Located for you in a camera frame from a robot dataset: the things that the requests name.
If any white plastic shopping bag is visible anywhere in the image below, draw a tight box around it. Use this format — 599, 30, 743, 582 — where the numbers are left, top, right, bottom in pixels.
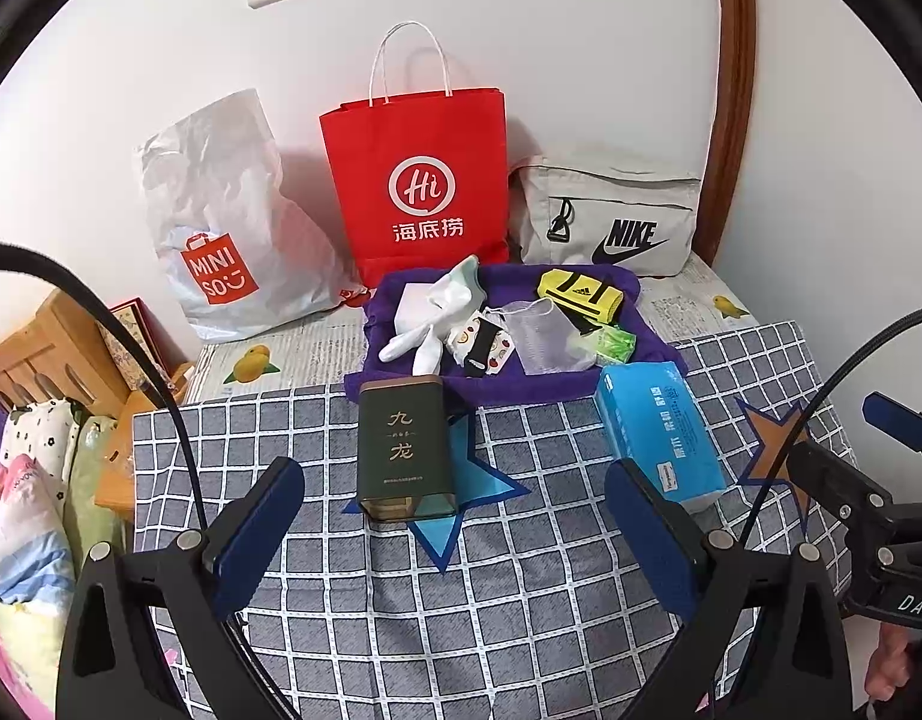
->
134, 88, 372, 344

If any small white box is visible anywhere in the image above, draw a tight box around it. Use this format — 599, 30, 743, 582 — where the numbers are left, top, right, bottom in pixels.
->
397, 281, 441, 335

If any grey checked tablecloth with stars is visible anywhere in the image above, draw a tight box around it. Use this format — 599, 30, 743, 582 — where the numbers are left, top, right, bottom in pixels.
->
131, 321, 859, 720

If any dark green tin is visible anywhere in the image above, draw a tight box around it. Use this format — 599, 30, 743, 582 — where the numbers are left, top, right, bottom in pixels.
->
356, 373, 460, 524

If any green snack packet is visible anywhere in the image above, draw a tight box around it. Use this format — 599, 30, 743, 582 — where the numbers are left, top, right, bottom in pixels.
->
569, 325, 638, 370

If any person's right hand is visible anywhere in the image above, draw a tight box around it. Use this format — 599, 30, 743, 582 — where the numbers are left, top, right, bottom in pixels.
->
864, 622, 922, 700

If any red paper bag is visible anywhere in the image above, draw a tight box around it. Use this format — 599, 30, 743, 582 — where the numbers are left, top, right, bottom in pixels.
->
320, 20, 510, 287

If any brown wooden door frame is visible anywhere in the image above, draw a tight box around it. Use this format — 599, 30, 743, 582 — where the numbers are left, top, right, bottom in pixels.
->
689, 0, 758, 271

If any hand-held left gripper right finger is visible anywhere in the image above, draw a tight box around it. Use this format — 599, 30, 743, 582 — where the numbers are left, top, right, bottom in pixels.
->
603, 457, 855, 720

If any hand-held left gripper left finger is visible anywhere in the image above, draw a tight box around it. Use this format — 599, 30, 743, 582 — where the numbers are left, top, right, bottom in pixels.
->
56, 456, 308, 720

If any wooden bed headboard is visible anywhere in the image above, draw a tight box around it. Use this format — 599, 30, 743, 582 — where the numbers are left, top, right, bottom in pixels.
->
0, 289, 199, 518

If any white fruit print sheet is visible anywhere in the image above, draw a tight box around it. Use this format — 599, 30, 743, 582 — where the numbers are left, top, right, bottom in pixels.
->
183, 255, 762, 402

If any patterned flat box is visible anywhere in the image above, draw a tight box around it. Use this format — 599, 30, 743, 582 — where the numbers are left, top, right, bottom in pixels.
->
104, 298, 169, 391

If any blue tissue pack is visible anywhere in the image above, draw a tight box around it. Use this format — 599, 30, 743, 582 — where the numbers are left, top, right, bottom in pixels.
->
594, 361, 728, 515

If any colourful printed blanket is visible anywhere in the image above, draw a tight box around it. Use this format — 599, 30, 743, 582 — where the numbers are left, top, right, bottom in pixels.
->
0, 457, 83, 720

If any thick black cable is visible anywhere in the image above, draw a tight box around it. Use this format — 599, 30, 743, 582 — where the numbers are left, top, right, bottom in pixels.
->
0, 242, 211, 537
734, 313, 922, 545

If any purple towel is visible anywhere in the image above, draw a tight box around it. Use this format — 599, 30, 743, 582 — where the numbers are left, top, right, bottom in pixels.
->
344, 262, 690, 410

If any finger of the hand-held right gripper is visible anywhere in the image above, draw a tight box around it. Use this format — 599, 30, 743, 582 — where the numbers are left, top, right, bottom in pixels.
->
861, 390, 922, 443
786, 439, 895, 522

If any clear mesh pouch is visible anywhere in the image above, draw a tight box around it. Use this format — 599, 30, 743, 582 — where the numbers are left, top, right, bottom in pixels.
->
501, 300, 598, 376

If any fruit print sachet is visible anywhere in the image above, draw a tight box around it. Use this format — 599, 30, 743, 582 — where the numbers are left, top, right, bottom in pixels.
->
449, 315, 518, 376

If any white dotted pillow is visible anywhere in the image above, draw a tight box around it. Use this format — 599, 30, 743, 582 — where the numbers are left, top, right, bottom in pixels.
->
0, 397, 83, 481

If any light grey waist bag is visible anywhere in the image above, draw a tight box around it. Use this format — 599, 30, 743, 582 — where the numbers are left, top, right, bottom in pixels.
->
509, 152, 703, 278

